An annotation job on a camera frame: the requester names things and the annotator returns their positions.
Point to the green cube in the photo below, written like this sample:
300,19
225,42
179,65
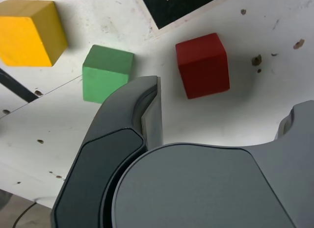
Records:
103,76

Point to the black tape square outline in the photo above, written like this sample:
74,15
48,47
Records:
166,12

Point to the black tape strip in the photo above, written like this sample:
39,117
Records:
17,87

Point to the yellow cube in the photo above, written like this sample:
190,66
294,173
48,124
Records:
24,39

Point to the red cube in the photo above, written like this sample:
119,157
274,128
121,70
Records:
203,66

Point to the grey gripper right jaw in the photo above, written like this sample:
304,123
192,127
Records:
208,188

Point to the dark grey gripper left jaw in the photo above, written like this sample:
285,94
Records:
98,164

